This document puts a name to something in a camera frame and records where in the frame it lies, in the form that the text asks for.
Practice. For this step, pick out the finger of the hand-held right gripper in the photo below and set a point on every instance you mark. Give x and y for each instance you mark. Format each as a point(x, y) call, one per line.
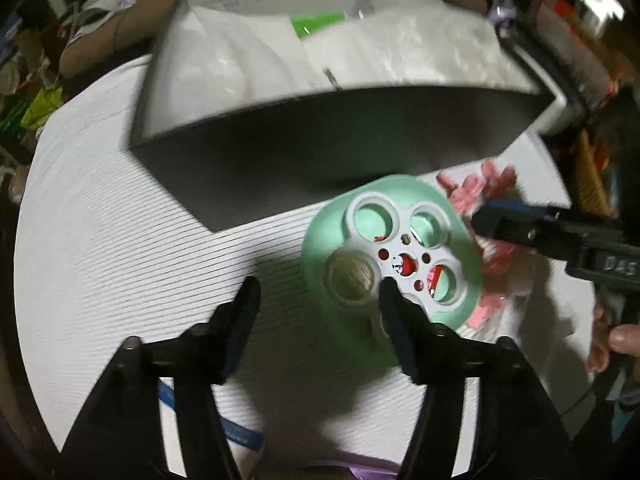
point(515, 225)

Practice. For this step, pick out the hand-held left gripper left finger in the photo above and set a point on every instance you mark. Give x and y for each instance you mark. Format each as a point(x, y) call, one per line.
point(235, 327)

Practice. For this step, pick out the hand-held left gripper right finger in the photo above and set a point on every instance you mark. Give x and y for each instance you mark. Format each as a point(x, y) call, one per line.
point(400, 330)

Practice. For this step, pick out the mint green square plate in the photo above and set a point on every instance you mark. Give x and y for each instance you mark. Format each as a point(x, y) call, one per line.
point(325, 240)

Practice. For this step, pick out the black cardboard box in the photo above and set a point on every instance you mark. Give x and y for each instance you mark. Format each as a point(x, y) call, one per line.
point(300, 160)

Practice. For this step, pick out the white translucent plastic bag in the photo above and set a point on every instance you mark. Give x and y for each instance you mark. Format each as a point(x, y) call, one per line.
point(225, 60)

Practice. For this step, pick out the person's right hand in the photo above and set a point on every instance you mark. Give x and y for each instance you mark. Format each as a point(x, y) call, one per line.
point(627, 339)

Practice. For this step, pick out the wicker basket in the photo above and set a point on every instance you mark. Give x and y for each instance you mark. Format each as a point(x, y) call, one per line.
point(595, 175)

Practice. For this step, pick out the clear plastic bags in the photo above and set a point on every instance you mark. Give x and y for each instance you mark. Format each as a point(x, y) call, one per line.
point(410, 40)

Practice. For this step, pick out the green packet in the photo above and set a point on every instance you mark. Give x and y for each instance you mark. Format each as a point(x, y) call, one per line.
point(315, 25)

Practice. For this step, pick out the yellow-green bag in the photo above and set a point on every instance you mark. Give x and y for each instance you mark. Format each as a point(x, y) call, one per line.
point(42, 107)

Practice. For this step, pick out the white plastic bags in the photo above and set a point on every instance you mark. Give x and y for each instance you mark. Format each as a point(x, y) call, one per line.
point(130, 25)

